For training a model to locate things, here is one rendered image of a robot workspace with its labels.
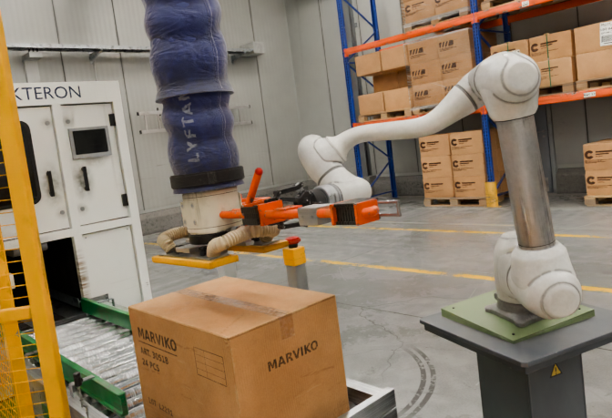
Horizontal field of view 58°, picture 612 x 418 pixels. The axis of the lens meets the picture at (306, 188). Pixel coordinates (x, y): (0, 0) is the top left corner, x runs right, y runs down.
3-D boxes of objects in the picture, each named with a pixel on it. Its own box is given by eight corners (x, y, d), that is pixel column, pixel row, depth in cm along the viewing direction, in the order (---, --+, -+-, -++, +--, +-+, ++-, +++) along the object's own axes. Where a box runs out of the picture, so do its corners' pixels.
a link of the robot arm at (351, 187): (333, 221, 172) (311, 190, 177) (366, 213, 182) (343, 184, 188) (350, 198, 165) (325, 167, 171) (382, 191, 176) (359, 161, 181)
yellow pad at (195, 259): (151, 262, 176) (148, 247, 176) (179, 255, 183) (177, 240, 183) (209, 270, 151) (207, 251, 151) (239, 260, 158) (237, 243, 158)
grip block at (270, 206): (240, 227, 154) (238, 206, 154) (268, 219, 161) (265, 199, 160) (260, 227, 148) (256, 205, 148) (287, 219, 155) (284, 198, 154)
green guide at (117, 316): (82, 311, 342) (79, 297, 341) (98, 306, 349) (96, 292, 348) (229, 369, 223) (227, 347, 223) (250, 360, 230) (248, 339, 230)
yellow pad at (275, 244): (202, 249, 189) (200, 235, 189) (227, 242, 196) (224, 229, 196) (264, 253, 164) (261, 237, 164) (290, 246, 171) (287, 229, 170)
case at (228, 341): (145, 418, 191) (127, 306, 188) (239, 374, 218) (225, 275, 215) (249, 483, 147) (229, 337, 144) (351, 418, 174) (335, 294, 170)
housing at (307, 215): (298, 226, 139) (295, 208, 139) (317, 220, 143) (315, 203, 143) (317, 226, 134) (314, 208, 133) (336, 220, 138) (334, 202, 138)
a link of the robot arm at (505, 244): (536, 284, 191) (532, 222, 187) (560, 303, 173) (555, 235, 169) (489, 290, 191) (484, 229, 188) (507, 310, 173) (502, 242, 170)
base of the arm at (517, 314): (517, 293, 199) (516, 279, 198) (566, 312, 178) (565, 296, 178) (475, 307, 193) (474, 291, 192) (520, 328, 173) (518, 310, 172)
